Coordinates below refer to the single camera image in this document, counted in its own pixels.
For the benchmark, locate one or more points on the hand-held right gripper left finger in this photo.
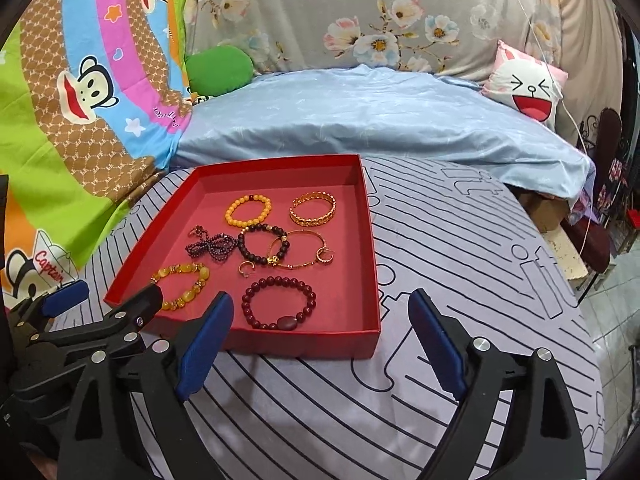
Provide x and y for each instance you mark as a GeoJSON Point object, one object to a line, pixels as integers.
{"type": "Point", "coordinates": [205, 345]}

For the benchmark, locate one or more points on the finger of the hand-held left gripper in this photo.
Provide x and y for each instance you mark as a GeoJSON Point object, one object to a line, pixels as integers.
{"type": "Point", "coordinates": [65, 297]}
{"type": "Point", "coordinates": [147, 305]}

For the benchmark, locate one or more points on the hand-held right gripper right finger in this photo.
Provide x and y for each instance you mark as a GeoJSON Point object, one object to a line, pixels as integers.
{"type": "Point", "coordinates": [435, 340]}

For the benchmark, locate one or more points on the red cardboard box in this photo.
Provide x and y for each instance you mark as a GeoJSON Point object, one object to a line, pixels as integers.
{"type": "Point", "coordinates": [345, 270]}

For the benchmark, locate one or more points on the thin gold bangle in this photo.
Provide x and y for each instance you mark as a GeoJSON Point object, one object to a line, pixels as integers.
{"type": "Point", "coordinates": [315, 236]}

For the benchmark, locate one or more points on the small gold hoop earring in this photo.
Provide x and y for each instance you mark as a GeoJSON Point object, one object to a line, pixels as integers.
{"type": "Point", "coordinates": [327, 260]}

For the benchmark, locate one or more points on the white foam board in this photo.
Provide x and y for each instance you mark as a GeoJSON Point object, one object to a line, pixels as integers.
{"type": "Point", "coordinates": [567, 255]}

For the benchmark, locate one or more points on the brown cardboard box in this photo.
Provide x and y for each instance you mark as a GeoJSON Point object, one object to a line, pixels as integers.
{"type": "Point", "coordinates": [545, 212]}

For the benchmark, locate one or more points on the cartoon monkey printed quilt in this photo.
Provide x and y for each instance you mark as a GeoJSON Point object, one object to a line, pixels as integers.
{"type": "Point", "coordinates": [100, 110]}

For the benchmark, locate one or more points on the light blue bed sheet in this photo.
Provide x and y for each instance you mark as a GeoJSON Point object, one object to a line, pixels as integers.
{"type": "Point", "coordinates": [375, 120]}

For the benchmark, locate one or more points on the green cushion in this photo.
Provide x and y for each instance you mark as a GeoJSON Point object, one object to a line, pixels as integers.
{"type": "Point", "coordinates": [215, 70]}

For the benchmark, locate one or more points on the pink cat face pillow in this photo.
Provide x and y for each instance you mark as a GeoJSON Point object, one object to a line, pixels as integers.
{"type": "Point", "coordinates": [530, 90]}

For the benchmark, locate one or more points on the beige curtain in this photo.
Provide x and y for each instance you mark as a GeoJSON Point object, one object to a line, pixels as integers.
{"type": "Point", "coordinates": [590, 35]}

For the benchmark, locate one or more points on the grey floral blanket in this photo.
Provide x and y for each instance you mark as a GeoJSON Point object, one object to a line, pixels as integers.
{"type": "Point", "coordinates": [325, 10]}

